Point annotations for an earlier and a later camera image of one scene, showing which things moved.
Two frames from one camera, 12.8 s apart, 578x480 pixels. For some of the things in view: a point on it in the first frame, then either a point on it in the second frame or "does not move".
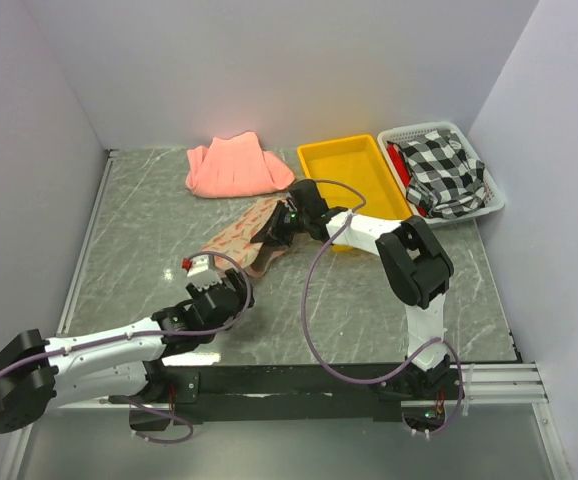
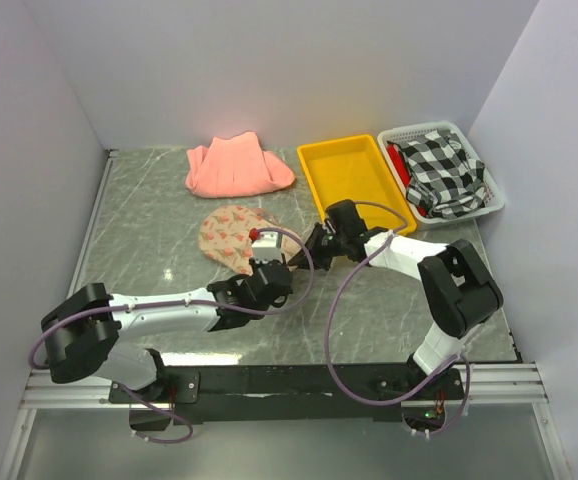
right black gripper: x=274 y=226 to x=321 y=261
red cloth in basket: x=396 y=155 does not move
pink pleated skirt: x=235 y=166 does not move
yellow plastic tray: x=352 y=172 does not move
